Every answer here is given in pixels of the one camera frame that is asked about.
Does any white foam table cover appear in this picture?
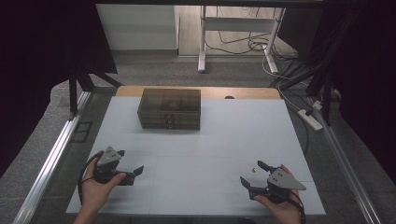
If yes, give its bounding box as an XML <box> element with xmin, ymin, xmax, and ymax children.
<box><xmin>65</xmin><ymin>95</ymin><xmax>327</xmax><ymax>217</ymax></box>

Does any black floor cable tangle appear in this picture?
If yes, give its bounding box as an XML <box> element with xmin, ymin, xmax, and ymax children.
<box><xmin>205</xmin><ymin>31</ymin><xmax>297</xmax><ymax>62</ymax></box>

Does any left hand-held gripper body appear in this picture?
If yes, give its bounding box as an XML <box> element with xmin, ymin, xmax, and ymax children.
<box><xmin>92</xmin><ymin>146</ymin><xmax>136</xmax><ymax>187</ymax></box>

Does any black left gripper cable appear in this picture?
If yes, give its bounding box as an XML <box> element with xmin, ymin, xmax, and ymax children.
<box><xmin>77</xmin><ymin>150</ymin><xmax>105</xmax><ymax>206</ymax></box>

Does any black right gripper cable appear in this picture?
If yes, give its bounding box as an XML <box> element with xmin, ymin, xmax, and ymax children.
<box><xmin>288</xmin><ymin>190</ymin><xmax>307</xmax><ymax>224</ymax></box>

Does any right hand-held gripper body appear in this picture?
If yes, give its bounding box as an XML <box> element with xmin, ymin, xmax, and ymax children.
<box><xmin>247</xmin><ymin>167</ymin><xmax>307</xmax><ymax>205</ymax></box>

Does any white power strip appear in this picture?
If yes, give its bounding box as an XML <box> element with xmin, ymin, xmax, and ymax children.
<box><xmin>297</xmin><ymin>108</ymin><xmax>324</xmax><ymax>132</ymax></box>

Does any aluminium rail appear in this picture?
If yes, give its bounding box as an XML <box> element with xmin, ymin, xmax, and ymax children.
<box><xmin>12</xmin><ymin>91</ymin><xmax>93</xmax><ymax>224</ymax></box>
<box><xmin>307</xmin><ymin>96</ymin><xmax>383</xmax><ymax>224</ymax></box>

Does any white desk frame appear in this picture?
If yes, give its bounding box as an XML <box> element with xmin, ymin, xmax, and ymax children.
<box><xmin>197</xmin><ymin>5</ymin><xmax>287</xmax><ymax>75</ymax></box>

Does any dark curtain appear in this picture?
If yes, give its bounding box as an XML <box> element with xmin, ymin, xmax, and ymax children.
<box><xmin>0</xmin><ymin>0</ymin><xmax>118</xmax><ymax>178</ymax></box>
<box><xmin>276</xmin><ymin>0</ymin><xmax>396</xmax><ymax>185</ymax></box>

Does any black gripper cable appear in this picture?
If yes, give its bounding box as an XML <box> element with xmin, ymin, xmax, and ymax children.
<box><xmin>77</xmin><ymin>150</ymin><xmax>105</xmax><ymax>206</ymax></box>
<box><xmin>288</xmin><ymin>190</ymin><xmax>307</xmax><ymax>224</ymax></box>

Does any person's right hand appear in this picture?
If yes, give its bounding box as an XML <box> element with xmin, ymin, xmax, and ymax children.
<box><xmin>253</xmin><ymin>163</ymin><xmax>304</xmax><ymax>224</ymax></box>

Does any dark floor plate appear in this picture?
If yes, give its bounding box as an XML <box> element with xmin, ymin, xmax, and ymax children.
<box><xmin>70</xmin><ymin>120</ymin><xmax>93</xmax><ymax>144</ymax></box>

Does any white panel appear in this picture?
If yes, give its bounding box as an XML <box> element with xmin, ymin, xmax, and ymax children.
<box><xmin>95</xmin><ymin>3</ymin><xmax>180</xmax><ymax>51</ymax></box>

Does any black metal stand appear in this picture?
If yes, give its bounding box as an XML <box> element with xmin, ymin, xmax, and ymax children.
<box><xmin>68</xmin><ymin>66</ymin><xmax>124</xmax><ymax>115</ymax></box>
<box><xmin>270</xmin><ymin>0</ymin><xmax>365</xmax><ymax>126</ymax></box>

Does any person's left hand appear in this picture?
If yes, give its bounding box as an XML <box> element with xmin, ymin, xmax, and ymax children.
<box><xmin>81</xmin><ymin>154</ymin><xmax>127</xmax><ymax>213</ymax></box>

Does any smoky transparent drawer box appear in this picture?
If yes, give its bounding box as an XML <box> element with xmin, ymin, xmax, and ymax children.
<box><xmin>136</xmin><ymin>88</ymin><xmax>202</xmax><ymax>131</ymax></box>

